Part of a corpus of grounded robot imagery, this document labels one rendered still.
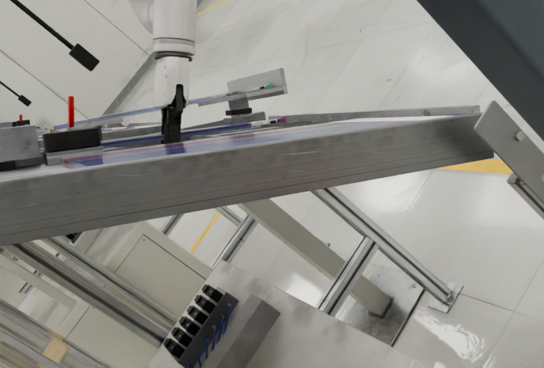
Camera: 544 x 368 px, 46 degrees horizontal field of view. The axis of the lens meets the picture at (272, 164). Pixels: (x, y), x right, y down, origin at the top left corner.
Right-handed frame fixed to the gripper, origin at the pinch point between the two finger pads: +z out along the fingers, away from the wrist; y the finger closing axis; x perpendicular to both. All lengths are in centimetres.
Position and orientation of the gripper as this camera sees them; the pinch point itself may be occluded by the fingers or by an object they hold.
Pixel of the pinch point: (170, 134)
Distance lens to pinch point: 129.7
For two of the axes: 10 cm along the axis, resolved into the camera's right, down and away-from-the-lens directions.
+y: 4.2, 0.5, -9.0
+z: -0.4, 10.0, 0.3
